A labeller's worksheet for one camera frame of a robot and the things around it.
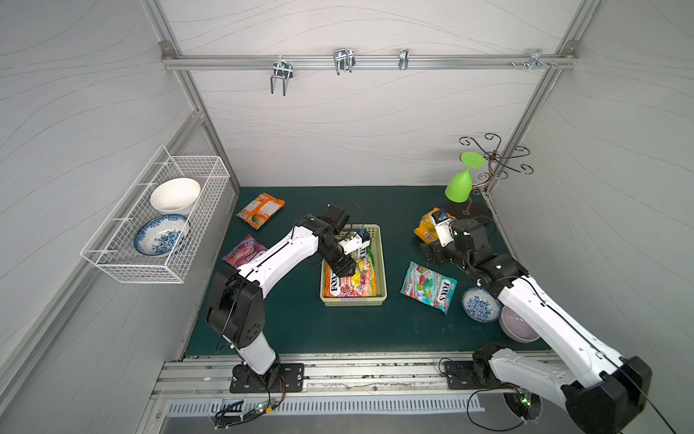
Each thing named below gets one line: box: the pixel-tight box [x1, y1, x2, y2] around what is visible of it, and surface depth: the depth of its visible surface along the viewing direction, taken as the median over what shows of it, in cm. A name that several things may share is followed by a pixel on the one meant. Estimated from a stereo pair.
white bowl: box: [150, 177, 202, 213], surface depth 72 cm
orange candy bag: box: [235, 192, 287, 231], surface depth 113 cm
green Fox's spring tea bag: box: [357, 241, 376, 267], surface depth 97 cm
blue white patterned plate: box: [133, 214, 191, 257], surface depth 65 cm
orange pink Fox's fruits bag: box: [323, 258, 377, 298], surface depth 87 cm
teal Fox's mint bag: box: [400, 261, 459, 316], surface depth 91 cm
